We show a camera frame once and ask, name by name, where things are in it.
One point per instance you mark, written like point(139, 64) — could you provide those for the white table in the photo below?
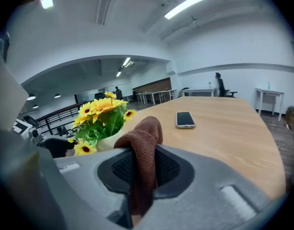
point(200, 90)
point(269, 93)

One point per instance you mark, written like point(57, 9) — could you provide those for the yellow sunflower potted plant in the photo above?
point(102, 118)

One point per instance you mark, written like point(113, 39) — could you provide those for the black metal railing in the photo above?
point(58, 116)

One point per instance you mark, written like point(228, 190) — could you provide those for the row of white desks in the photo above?
point(154, 95)

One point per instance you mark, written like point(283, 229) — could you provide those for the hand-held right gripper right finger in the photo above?
point(204, 190)

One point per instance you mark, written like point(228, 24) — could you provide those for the brown cloth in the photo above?
point(144, 138)

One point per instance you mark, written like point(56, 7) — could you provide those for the white smartphone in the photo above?
point(185, 119)

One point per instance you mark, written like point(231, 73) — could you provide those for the dark pendant lamp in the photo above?
point(57, 95)
point(35, 106)
point(31, 97)

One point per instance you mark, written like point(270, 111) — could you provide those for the long ceiling light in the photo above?
point(118, 74)
point(126, 61)
point(186, 4)
point(47, 1)

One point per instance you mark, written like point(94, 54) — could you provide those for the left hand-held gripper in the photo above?
point(25, 128)

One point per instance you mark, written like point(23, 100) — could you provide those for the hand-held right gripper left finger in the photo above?
point(84, 176)

